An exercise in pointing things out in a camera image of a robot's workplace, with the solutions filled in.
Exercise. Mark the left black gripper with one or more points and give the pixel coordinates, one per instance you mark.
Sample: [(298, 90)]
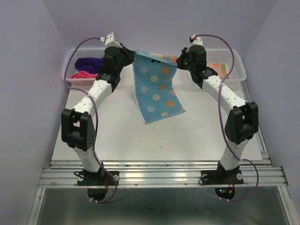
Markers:
[(129, 54)]

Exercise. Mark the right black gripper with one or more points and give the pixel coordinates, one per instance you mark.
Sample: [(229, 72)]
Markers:
[(185, 52)]

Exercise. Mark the light blue dotted towel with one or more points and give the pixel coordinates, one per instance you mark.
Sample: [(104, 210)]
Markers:
[(154, 92)]

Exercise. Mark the orange dotted towel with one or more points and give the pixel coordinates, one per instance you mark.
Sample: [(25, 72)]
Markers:
[(219, 68)]

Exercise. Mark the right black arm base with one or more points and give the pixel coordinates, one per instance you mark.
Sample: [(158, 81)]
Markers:
[(224, 182)]

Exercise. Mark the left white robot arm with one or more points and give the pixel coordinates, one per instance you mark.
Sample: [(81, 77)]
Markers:
[(79, 125)]

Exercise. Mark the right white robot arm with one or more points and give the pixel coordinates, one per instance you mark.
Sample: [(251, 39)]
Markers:
[(242, 116)]

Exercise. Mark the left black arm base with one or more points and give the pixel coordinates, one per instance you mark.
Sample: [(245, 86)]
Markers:
[(102, 185)]

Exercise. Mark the left white plastic basket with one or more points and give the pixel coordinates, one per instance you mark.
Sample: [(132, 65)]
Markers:
[(82, 52)]

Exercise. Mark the white plastic basket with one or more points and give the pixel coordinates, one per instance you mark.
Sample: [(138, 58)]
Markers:
[(82, 52), (238, 73)]

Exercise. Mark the purple towel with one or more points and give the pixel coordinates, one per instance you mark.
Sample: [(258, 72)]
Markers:
[(89, 64)]

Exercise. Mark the pink towel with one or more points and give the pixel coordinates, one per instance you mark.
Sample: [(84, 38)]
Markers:
[(84, 75)]

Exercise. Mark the right white plastic basket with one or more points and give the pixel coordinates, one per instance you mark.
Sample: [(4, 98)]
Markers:
[(238, 73)]

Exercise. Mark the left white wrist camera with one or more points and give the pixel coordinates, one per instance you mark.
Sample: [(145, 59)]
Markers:
[(110, 40)]

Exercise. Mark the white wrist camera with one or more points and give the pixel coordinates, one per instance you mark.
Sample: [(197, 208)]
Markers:
[(196, 40), (110, 40)]

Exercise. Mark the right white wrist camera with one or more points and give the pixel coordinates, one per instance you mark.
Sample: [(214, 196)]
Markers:
[(196, 40)]

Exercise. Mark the aluminium mounting rail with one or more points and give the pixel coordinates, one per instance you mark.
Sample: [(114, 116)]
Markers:
[(159, 174)]

